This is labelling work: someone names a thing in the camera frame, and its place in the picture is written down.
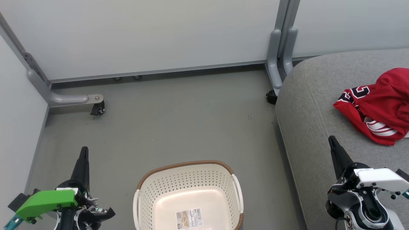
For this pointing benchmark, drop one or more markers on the black caster wheel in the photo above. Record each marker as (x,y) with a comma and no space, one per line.
(271,97)
(97,109)

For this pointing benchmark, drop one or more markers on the grey fabric sofa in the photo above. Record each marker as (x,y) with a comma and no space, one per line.
(319,111)

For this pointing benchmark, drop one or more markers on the cream perforated laundry basket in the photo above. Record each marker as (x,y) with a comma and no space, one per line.
(191,182)

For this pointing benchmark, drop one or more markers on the paper label in basket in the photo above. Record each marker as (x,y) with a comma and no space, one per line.
(189,218)

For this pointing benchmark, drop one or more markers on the red and white garment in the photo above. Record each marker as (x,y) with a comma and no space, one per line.
(386,102)

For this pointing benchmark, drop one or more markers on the grey partition bottom rail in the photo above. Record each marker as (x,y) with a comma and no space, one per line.
(159,72)

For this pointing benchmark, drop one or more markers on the grey angled partition leg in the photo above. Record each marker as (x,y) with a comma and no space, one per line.
(64,99)

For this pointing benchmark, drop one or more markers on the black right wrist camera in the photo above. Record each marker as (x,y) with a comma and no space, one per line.
(403,175)

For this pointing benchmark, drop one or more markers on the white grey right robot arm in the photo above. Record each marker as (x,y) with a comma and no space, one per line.
(367,214)

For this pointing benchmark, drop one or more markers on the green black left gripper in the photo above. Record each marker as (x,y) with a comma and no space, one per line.
(48,201)

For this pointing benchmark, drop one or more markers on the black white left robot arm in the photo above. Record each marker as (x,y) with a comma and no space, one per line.
(67,220)

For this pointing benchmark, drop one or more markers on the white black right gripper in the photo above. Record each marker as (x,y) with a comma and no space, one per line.
(380,179)

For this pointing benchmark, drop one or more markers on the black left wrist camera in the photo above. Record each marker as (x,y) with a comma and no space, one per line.
(19,201)

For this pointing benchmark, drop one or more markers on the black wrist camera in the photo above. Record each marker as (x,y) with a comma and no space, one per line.
(403,175)
(19,201)

